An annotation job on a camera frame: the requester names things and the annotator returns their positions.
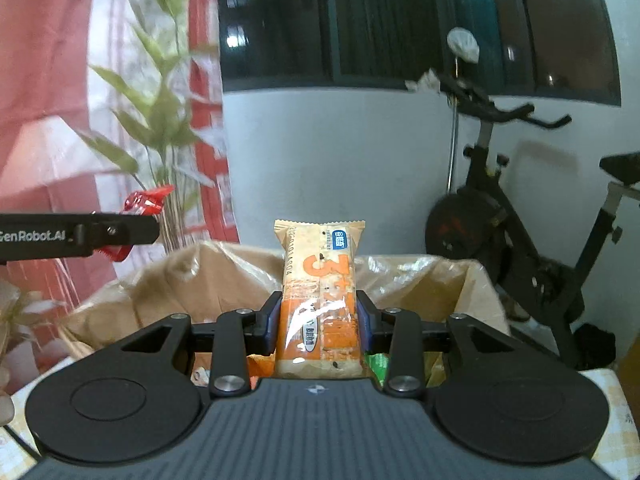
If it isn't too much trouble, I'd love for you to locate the crumpled white plastic bag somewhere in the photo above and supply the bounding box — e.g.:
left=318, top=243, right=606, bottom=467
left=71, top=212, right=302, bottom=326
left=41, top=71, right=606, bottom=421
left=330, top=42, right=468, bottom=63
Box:
left=404, top=70, right=442, bottom=94

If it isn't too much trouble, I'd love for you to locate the beige and orange cracker packet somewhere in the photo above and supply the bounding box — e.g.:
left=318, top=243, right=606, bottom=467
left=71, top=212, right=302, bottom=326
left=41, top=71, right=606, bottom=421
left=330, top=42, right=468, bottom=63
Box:
left=273, top=219, right=367, bottom=380

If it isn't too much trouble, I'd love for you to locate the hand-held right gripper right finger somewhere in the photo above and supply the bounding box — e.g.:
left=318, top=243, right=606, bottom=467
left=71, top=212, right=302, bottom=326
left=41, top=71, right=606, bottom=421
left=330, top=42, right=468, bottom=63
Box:
left=354, top=290, right=532, bottom=400

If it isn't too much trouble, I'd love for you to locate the dark window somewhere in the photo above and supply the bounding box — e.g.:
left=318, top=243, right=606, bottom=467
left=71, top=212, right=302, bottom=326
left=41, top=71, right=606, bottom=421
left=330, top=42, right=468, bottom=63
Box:
left=217, top=0, right=622, bottom=107

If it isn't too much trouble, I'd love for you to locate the black bag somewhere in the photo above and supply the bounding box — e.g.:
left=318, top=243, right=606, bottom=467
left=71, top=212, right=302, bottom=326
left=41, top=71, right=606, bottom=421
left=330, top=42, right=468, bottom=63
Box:
left=572, top=322, right=617, bottom=372

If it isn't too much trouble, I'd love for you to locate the brown cardboard box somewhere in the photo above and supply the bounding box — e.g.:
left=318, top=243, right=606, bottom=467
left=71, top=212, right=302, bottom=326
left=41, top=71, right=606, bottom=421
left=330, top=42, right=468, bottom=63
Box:
left=60, top=240, right=512, bottom=392

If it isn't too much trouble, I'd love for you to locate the red candy wrapper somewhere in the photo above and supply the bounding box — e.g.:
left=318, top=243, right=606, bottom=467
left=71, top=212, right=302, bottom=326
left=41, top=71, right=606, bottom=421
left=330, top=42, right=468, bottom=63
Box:
left=97, top=185, right=177, bottom=262

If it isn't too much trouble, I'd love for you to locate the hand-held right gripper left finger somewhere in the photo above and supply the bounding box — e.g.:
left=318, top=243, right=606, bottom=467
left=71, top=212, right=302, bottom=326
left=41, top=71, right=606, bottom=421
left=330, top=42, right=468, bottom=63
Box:
left=112, top=290, right=283, bottom=400

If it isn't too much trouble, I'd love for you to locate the black exercise bike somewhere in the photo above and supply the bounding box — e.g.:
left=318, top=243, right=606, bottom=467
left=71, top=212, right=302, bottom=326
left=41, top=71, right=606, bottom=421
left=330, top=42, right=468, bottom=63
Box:
left=425, top=72, right=640, bottom=372

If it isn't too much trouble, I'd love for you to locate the metal pole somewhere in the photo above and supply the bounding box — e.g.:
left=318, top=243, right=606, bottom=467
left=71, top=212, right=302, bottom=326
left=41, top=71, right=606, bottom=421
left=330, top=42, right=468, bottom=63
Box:
left=446, top=60, right=461, bottom=194

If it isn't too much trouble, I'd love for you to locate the orange snack bag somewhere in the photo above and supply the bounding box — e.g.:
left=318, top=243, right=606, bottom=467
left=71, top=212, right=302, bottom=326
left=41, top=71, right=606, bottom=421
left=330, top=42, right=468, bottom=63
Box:
left=247, top=354, right=277, bottom=379

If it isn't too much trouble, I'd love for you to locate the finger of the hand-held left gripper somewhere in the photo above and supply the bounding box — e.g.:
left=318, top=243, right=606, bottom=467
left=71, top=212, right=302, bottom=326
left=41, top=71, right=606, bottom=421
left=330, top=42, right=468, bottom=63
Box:
left=75, top=212, right=162, bottom=259

